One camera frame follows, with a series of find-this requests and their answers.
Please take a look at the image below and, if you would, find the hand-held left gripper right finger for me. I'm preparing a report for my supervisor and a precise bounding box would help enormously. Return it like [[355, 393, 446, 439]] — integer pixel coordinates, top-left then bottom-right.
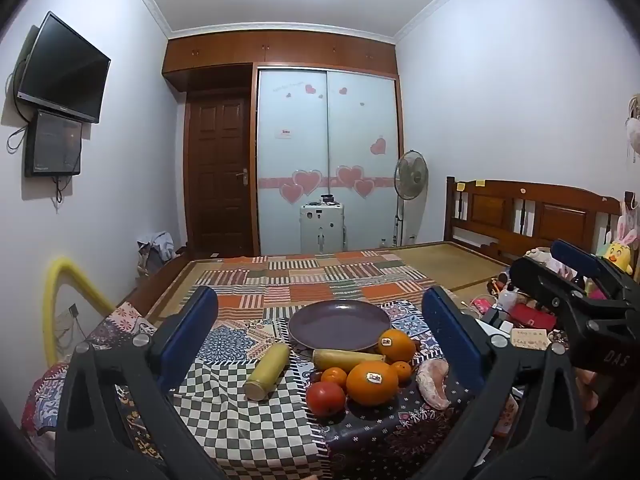
[[421, 286, 590, 480]]

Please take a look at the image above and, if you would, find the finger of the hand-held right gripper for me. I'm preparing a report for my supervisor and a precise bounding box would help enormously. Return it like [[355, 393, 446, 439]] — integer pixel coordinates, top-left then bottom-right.
[[550, 239, 640, 301], [509, 256, 626, 341]]

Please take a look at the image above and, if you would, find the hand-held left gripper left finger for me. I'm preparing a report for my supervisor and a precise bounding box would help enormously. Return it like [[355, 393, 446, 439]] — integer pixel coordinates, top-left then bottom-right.
[[55, 286, 241, 480]]

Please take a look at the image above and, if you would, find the peeled pomelo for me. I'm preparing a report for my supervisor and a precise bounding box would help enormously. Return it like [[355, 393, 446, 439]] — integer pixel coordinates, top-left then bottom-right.
[[416, 358, 451, 410]]

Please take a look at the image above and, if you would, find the smaller orange with sticker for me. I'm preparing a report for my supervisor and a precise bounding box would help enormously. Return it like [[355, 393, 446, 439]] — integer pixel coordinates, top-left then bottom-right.
[[377, 328, 417, 364]]

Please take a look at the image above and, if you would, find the large orange with sticker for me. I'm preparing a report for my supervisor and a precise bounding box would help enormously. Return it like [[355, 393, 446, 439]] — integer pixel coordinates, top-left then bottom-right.
[[346, 361, 400, 407]]

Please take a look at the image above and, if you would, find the banana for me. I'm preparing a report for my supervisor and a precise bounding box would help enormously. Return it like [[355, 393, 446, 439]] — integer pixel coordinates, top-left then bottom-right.
[[312, 349, 387, 372]]

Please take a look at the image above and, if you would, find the purple round plate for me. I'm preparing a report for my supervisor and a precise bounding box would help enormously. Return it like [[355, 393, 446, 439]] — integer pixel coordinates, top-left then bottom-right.
[[287, 300, 392, 354]]

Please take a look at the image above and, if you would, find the person's right hand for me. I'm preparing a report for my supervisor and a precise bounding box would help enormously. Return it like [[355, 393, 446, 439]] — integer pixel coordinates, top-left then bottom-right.
[[574, 367, 602, 428]]

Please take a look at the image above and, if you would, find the red wallet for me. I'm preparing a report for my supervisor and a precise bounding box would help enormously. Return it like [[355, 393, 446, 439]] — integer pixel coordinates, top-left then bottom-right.
[[510, 302, 557, 329]]

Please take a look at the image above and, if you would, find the yellow chick plush toy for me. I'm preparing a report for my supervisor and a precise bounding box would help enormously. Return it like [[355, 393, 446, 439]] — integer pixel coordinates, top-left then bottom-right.
[[595, 220, 639, 277]]

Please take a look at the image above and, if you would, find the wooden bed headboard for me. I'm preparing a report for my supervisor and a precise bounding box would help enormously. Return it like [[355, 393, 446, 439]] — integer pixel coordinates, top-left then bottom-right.
[[445, 176, 625, 264]]

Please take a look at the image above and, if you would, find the woven bed mat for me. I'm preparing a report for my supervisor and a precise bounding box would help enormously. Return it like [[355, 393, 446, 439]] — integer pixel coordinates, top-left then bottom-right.
[[145, 241, 507, 321]]

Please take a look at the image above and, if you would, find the pile of clothes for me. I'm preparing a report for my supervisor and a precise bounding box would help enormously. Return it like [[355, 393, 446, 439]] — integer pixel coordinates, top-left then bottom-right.
[[137, 231, 176, 277]]

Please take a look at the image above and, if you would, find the red tomato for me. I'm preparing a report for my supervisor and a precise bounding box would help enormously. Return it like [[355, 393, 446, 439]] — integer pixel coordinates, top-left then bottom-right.
[[306, 381, 347, 417]]

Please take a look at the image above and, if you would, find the yellow foam tube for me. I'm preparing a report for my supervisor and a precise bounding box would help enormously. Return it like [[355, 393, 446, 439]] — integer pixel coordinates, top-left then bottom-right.
[[42, 257, 119, 368]]

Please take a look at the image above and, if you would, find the brown wooden door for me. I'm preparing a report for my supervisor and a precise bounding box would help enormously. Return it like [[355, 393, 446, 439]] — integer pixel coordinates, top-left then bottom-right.
[[185, 92, 254, 257]]

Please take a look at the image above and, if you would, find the white appliance box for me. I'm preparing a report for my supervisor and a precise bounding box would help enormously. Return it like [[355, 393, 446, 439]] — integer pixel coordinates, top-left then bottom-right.
[[300, 202, 347, 255]]

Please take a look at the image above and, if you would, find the standing fan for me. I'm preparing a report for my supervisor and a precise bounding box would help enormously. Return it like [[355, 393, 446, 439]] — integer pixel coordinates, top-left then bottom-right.
[[392, 150, 430, 247]]

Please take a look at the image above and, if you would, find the heart-decorated sliding wardrobe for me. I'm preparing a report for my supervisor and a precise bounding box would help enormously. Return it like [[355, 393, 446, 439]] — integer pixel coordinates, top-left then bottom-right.
[[252, 64, 404, 257]]

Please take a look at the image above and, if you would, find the wooden overhead cabinet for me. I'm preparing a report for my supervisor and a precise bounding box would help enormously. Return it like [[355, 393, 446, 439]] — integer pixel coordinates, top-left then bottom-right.
[[162, 30, 401, 95]]

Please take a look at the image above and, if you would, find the wall socket with cables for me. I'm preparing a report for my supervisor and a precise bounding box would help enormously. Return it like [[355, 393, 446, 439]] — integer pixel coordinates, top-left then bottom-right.
[[54, 302, 85, 352]]

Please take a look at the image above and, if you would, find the small wall monitor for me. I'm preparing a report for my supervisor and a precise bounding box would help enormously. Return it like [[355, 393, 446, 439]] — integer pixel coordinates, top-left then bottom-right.
[[25, 110, 83, 177]]

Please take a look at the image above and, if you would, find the black television cable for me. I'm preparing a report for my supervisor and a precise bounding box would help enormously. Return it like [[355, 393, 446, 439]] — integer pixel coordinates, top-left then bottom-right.
[[6, 57, 32, 152]]

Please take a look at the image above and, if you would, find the wall-mounted black television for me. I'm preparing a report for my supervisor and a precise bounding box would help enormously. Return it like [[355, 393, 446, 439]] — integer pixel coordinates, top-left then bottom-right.
[[16, 11, 112, 124]]

